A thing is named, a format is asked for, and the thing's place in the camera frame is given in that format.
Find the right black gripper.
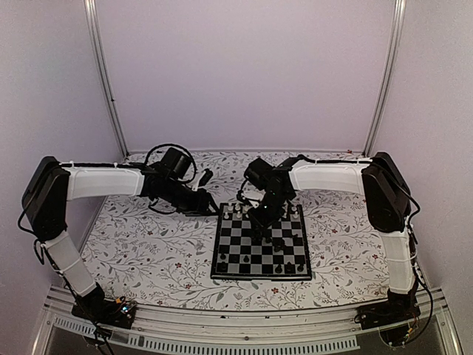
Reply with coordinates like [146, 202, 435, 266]
[246, 190, 289, 234]

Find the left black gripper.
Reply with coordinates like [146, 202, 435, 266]
[163, 178, 221, 217]

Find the black white chessboard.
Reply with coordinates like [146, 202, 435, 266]
[210, 203, 312, 281]

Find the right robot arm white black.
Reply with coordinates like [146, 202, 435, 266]
[244, 152, 420, 322]

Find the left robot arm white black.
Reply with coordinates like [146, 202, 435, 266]
[18, 156, 218, 321]

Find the floral patterned table mat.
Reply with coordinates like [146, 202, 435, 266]
[75, 150, 421, 311]

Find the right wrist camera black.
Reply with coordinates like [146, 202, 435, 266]
[244, 158, 274, 191]

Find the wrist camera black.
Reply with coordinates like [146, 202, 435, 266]
[160, 147, 191, 179]
[244, 158, 274, 191]

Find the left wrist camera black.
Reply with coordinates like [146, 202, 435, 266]
[160, 147, 191, 179]

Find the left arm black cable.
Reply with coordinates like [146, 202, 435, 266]
[144, 143, 197, 184]

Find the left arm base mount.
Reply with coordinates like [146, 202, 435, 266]
[72, 296, 137, 329]

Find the front aluminium rail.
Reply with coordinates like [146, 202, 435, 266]
[32, 287, 463, 354]

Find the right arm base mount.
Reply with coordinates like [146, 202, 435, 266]
[353, 301, 421, 348]

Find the left aluminium frame post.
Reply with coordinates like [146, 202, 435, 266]
[84, 0, 129, 158]

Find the aluminium frame post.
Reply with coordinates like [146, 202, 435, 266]
[84, 0, 129, 158]
[361, 0, 406, 157]

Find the right aluminium frame post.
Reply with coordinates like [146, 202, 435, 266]
[361, 0, 406, 157]

